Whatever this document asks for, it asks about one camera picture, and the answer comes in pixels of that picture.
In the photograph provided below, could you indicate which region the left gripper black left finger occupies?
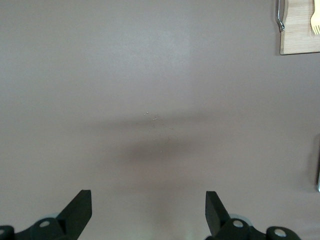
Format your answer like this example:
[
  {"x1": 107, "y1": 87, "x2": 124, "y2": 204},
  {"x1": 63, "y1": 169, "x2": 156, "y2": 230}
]
[{"x1": 0, "y1": 189, "x2": 93, "y2": 240}]

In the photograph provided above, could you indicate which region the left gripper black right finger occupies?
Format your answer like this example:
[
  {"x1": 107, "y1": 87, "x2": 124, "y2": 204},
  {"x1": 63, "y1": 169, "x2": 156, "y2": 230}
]
[{"x1": 205, "y1": 191, "x2": 301, "y2": 240}]

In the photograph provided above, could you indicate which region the silver kitchen scale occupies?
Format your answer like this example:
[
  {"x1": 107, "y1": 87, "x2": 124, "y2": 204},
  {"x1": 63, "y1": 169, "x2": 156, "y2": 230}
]
[{"x1": 315, "y1": 133, "x2": 320, "y2": 193}]

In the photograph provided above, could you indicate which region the wooden cutting board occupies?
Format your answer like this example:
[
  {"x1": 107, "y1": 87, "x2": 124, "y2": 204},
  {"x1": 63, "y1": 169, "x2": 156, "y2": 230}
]
[{"x1": 278, "y1": 0, "x2": 320, "y2": 56}]

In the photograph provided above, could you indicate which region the yellow plastic fork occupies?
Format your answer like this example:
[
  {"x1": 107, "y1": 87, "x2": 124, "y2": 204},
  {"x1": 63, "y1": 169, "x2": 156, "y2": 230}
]
[{"x1": 309, "y1": 0, "x2": 320, "y2": 36}]

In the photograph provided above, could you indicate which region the metal cutting board handle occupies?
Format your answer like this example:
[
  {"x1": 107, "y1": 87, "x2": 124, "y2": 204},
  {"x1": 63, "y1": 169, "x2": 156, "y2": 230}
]
[{"x1": 274, "y1": 0, "x2": 286, "y2": 33}]

